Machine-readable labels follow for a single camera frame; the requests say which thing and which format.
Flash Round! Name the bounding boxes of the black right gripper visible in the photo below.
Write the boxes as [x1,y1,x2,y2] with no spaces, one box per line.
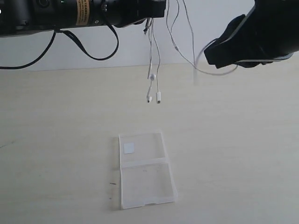
[204,0,299,69]

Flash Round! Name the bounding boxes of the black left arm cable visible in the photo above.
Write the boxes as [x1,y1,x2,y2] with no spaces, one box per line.
[0,4,119,69]

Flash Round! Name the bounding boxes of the yellow warning label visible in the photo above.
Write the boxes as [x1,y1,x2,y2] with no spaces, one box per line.
[76,0,90,26]

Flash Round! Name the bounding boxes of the white wired earphones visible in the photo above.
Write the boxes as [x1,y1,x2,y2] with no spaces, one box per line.
[142,0,239,105]

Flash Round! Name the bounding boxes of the clear plastic storage case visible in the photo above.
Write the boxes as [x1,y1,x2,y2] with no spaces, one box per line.
[119,131,178,209]

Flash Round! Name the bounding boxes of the white square sticker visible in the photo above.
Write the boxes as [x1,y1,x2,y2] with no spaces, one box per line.
[123,143,135,154]

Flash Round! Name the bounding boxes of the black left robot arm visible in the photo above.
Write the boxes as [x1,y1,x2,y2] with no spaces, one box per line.
[0,0,166,37]

